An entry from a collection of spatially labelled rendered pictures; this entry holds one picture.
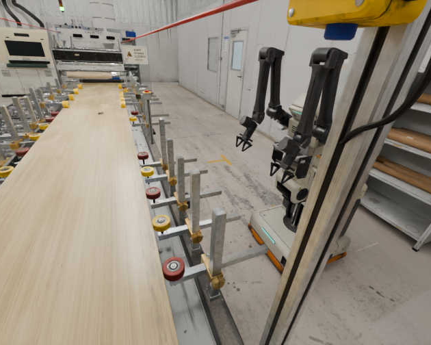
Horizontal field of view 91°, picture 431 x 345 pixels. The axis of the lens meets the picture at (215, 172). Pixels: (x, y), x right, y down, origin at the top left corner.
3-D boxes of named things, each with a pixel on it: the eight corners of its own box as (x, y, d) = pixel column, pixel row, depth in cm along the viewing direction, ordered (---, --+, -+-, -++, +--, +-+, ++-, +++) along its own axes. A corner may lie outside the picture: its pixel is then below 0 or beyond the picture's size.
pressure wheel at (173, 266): (188, 289, 80) (187, 270, 74) (167, 298, 77) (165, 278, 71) (181, 272, 86) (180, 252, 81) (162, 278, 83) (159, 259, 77)
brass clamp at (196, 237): (195, 223, 112) (195, 215, 110) (203, 241, 101) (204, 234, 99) (183, 226, 110) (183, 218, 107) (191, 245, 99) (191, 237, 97)
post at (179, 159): (184, 222, 133) (182, 153, 109) (185, 226, 130) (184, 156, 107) (178, 224, 132) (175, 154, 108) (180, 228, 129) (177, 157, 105)
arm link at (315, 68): (341, 50, 87) (320, 50, 96) (331, 48, 85) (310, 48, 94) (312, 146, 108) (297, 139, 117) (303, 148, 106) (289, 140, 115)
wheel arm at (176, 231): (237, 216, 118) (238, 211, 116) (240, 220, 115) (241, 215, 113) (158, 237, 102) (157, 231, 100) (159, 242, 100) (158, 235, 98)
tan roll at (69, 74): (137, 78, 470) (137, 72, 463) (138, 79, 460) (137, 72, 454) (61, 77, 418) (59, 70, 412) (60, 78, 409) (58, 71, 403)
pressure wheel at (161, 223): (162, 246, 97) (160, 228, 91) (150, 238, 100) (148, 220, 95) (174, 236, 102) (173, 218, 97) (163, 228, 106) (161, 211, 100)
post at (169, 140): (175, 200, 153) (172, 137, 129) (176, 202, 150) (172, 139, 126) (170, 200, 152) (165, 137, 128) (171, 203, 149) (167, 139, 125)
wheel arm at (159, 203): (219, 192, 138) (219, 187, 136) (221, 196, 135) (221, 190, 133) (150, 207, 122) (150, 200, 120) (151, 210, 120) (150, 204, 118)
